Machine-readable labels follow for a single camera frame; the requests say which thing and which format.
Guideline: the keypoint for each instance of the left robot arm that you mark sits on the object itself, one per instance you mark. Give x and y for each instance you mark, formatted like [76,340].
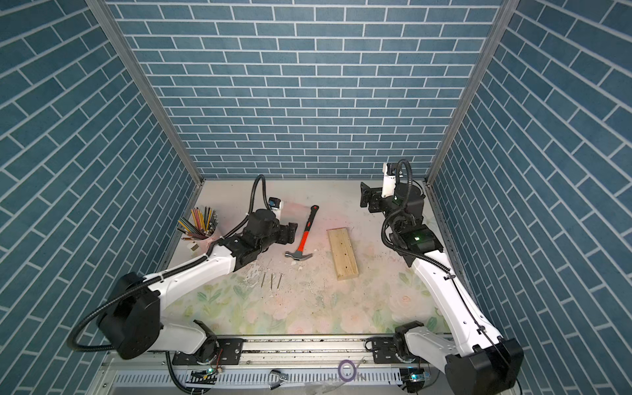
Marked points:
[132,321]

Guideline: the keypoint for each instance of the black binder clip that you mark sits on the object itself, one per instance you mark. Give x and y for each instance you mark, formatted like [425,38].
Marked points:
[276,379]

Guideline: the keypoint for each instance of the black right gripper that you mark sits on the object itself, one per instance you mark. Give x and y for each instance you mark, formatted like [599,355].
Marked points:
[368,193]

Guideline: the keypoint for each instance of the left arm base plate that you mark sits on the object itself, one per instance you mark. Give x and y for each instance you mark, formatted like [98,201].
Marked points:
[224,351]

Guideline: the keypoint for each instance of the wooden block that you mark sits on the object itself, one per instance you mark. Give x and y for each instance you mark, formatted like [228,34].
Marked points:
[343,256]

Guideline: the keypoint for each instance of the red-handled claw hammer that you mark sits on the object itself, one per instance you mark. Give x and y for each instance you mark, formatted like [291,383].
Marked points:
[299,254]

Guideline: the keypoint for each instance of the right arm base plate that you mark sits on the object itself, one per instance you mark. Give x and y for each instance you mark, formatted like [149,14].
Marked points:
[384,351]

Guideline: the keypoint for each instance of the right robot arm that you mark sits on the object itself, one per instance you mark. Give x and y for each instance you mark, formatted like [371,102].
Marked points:
[478,359]

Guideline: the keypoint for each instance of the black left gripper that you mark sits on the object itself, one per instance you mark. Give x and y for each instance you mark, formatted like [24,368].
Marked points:
[285,230]

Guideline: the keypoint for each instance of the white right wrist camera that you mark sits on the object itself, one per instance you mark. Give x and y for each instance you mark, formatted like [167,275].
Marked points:
[389,179]

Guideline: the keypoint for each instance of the pink pencil cup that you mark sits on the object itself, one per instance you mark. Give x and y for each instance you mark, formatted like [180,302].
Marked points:
[205,244]

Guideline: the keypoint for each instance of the aluminium mounting rail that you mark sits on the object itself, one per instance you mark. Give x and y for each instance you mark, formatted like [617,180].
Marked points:
[315,364]

